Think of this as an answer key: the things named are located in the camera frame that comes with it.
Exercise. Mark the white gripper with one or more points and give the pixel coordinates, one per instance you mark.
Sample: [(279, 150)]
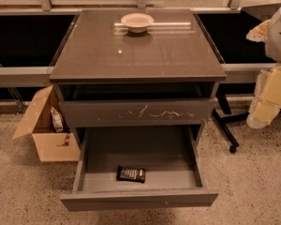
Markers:
[(279, 37)]

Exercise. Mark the black rxbar chocolate wrapper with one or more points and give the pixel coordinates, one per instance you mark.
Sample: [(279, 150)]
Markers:
[(130, 174)]

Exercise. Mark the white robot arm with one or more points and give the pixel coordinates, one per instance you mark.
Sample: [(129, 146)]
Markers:
[(273, 41)]

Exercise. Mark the grey drawer cabinet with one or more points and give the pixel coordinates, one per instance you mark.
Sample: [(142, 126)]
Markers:
[(103, 60)]

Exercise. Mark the open grey middle drawer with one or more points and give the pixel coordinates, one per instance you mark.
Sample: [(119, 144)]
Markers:
[(138, 167)]

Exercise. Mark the closed grey top drawer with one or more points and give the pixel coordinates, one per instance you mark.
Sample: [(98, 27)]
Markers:
[(128, 113)]

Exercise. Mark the black rolling table stand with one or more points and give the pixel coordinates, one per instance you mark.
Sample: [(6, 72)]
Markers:
[(264, 12)]

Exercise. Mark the white ceramic bowl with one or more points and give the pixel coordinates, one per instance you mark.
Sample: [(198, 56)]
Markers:
[(137, 22)]

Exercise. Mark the snack bag in box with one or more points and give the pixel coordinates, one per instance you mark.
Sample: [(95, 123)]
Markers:
[(57, 120)]

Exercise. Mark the open cardboard box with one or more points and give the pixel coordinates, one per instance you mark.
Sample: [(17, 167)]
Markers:
[(37, 122)]

